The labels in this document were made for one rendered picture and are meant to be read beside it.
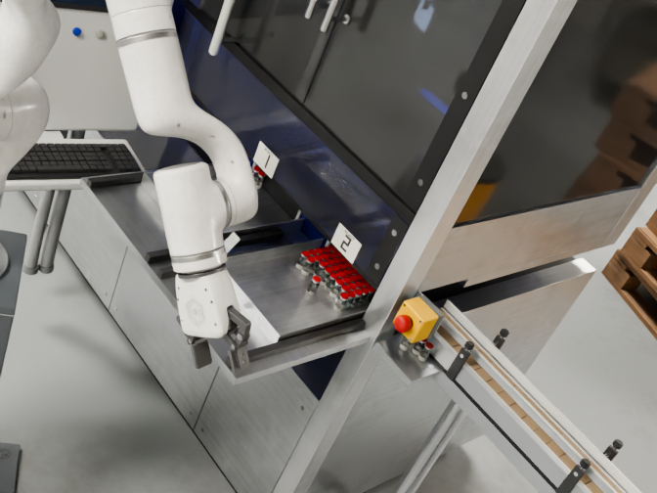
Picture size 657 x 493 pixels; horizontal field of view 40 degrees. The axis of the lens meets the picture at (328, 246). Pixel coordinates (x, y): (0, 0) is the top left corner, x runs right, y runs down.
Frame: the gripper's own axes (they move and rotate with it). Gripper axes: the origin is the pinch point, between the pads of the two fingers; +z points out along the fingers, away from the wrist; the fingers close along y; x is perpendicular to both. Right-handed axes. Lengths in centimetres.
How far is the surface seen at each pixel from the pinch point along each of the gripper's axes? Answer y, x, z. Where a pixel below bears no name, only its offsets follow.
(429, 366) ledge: -19, 73, 30
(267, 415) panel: -72, 66, 47
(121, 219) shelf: -72, 35, -16
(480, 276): -18, 98, 15
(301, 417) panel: -58, 65, 45
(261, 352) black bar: -32.1, 35.2, 13.8
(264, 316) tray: -37, 42, 8
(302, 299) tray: -42, 59, 10
